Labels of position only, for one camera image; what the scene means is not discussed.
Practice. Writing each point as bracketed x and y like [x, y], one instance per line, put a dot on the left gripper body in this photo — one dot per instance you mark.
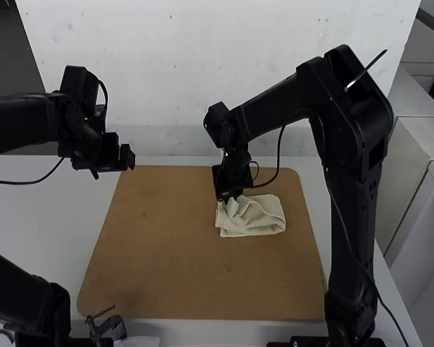
[108, 155]

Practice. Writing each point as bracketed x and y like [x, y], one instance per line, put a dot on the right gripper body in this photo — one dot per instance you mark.
[237, 170]

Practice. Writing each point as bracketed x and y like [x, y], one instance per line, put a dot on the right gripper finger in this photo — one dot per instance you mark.
[238, 192]
[223, 200]

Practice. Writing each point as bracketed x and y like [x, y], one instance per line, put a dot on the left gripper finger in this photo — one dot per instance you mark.
[131, 162]
[125, 151]

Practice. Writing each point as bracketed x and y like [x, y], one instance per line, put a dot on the pale towel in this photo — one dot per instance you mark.
[253, 217]

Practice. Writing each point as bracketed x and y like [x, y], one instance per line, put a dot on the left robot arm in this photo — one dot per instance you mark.
[21, 123]

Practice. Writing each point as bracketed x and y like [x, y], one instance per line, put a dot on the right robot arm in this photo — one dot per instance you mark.
[347, 108]

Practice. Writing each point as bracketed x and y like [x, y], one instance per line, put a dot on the cork mat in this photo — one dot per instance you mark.
[173, 253]

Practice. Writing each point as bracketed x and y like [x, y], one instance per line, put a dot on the thin black rod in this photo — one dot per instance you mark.
[365, 70]

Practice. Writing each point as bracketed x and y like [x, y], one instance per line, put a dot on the black clamp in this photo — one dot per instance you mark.
[105, 323]
[311, 341]

